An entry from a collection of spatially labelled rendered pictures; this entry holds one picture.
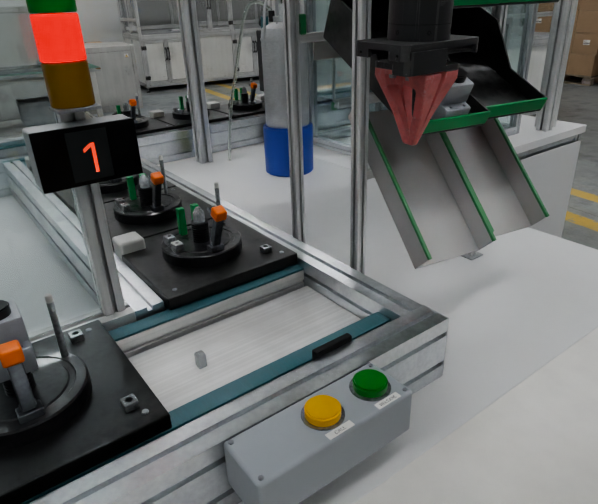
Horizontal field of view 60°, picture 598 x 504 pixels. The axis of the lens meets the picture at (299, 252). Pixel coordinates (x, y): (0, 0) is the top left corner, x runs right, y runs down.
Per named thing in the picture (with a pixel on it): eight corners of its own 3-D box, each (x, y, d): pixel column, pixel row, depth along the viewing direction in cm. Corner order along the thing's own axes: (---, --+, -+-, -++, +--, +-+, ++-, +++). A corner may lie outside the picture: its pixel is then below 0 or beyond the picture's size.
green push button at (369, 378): (394, 394, 60) (395, 380, 59) (369, 410, 58) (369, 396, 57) (370, 376, 63) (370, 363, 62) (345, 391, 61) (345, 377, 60)
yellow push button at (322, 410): (348, 422, 56) (349, 408, 56) (320, 440, 54) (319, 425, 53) (325, 402, 59) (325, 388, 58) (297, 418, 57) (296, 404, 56)
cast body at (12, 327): (39, 369, 55) (22, 312, 52) (-7, 386, 53) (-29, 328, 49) (24, 333, 61) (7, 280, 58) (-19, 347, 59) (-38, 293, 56)
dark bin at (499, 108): (540, 111, 85) (564, 69, 80) (480, 121, 80) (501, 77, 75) (442, 27, 101) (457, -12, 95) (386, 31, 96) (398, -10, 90)
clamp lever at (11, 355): (41, 408, 53) (21, 346, 50) (20, 417, 52) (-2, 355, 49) (33, 389, 56) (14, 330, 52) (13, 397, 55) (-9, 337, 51)
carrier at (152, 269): (298, 263, 91) (295, 195, 86) (169, 311, 78) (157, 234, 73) (228, 223, 109) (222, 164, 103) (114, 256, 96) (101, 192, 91)
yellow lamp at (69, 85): (101, 104, 62) (92, 60, 59) (57, 110, 59) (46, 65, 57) (88, 99, 65) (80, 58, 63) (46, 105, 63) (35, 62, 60)
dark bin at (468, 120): (484, 125, 78) (507, 80, 72) (413, 137, 72) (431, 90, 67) (387, 32, 93) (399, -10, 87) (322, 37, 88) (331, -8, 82)
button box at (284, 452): (410, 429, 62) (413, 389, 59) (262, 530, 51) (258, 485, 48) (369, 398, 67) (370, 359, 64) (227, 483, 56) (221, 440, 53)
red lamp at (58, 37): (92, 59, 59) (83, 12, 57) (46, 64, 57) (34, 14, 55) (79, 57, 63) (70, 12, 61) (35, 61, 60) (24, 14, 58)
